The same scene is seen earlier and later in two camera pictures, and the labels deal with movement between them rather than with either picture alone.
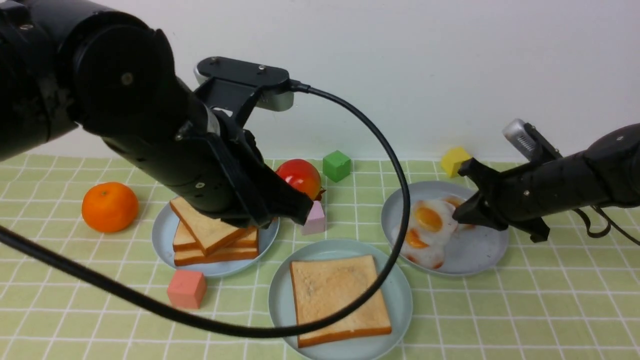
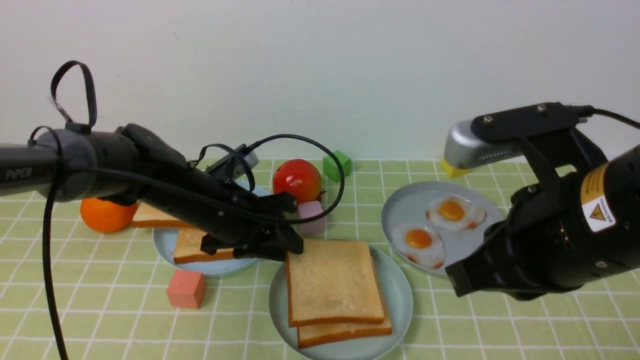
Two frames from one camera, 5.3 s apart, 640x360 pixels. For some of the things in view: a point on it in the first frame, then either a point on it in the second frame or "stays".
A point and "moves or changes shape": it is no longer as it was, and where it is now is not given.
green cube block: x=336 y=166 stays
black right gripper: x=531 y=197 → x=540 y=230
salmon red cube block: x=187 y=289 stays
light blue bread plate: x=164 y=228 stays
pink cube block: x=315 y=221 stays
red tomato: x=302 y=174 stays
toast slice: x=211 y=234 moves or changes shape
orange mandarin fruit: x=109 y=207 stays
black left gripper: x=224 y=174 → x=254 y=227
